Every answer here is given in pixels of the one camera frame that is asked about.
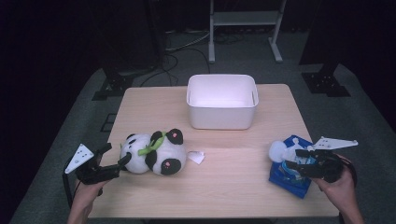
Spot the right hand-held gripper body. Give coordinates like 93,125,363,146
311,135,359,184

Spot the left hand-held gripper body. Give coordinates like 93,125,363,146
64,143,120,185

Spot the blue tissue packet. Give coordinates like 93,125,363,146
268,134,314,200

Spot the panda plush toy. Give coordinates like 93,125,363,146
120,128,188,176

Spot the white plastic bin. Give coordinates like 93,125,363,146
186,74,260,131

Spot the person's left hand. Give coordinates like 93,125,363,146
73,180,108,206

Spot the person's right hand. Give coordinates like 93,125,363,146
311,154,358,203

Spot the black stand base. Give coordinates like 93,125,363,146
92,66,135,102
300,62,352,98

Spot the white paper tag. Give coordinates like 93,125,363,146
187,150,205,165

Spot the white metal stand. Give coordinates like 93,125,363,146
208,0,288,64

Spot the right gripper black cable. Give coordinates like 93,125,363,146
340,156,359,188

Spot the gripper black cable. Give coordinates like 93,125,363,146
340,156,359,188
62,157,78,209

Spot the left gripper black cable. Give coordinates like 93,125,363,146
62,157,78,209

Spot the black upright post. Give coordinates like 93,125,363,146
144,0,167,64

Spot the black floor cable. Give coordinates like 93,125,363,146
139,46,212,88

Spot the grey floor cable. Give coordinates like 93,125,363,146
164,31,211,52

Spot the black cable tangle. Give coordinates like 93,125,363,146
214,32,247,45

